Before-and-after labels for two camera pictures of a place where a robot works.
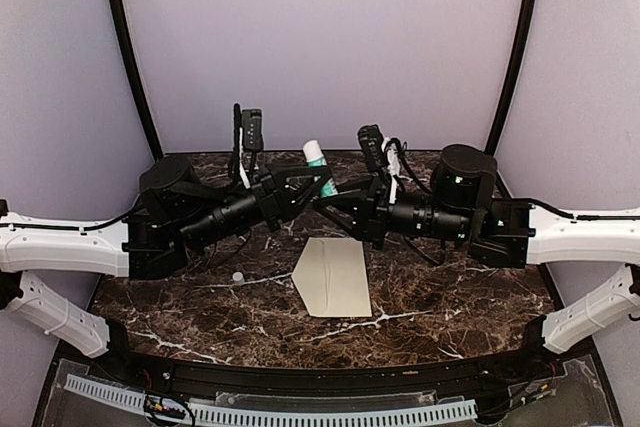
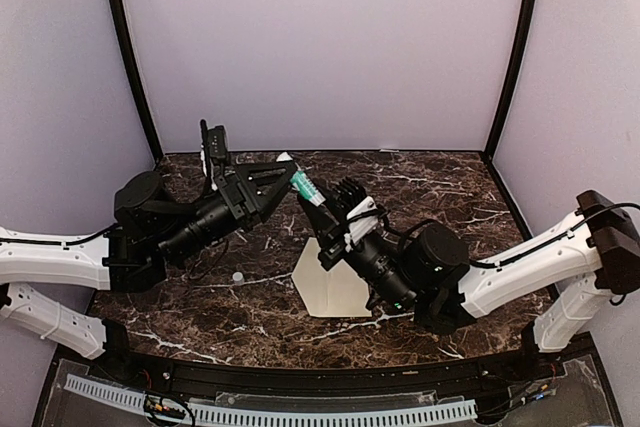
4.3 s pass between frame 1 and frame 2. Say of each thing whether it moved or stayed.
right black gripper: moved
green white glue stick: moved
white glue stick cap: stayed
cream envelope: stayed
